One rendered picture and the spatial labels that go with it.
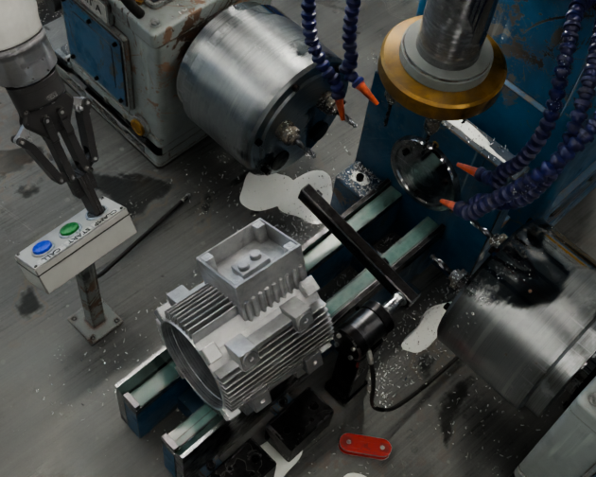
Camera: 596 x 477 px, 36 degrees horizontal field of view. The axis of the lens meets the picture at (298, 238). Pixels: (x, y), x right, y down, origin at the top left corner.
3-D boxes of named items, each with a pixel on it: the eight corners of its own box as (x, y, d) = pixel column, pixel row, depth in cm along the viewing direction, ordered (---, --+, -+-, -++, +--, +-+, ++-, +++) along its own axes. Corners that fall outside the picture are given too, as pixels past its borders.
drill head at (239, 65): (226, 34, 186) (228, -67, 165) (356, 142, 174) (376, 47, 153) (128, 95, 175) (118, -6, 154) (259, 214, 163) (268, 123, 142)
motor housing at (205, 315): (270, 309, 156) (247, 222, 144) (343, 365, 143) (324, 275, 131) (173, 376, 148) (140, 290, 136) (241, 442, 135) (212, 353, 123)
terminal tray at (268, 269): (268, 252, 144) (258, 216, 139) (310, 282, 137) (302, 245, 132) (205, 292, 139) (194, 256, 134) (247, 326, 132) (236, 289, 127)
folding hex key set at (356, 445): (391, 443, 154) (393, 439, 152) (389, 462, 152) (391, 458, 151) (339, 434, 154) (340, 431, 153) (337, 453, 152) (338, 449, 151)
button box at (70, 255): (115, 220, 149) (102, 193, 146) (138, 232, 144) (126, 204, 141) (26, 280, 142) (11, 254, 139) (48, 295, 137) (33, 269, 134)
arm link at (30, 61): (54, 26, 124) (72, 65, 127) (24, 18, 130) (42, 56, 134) (-3, 59, 120) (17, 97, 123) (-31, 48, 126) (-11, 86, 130)
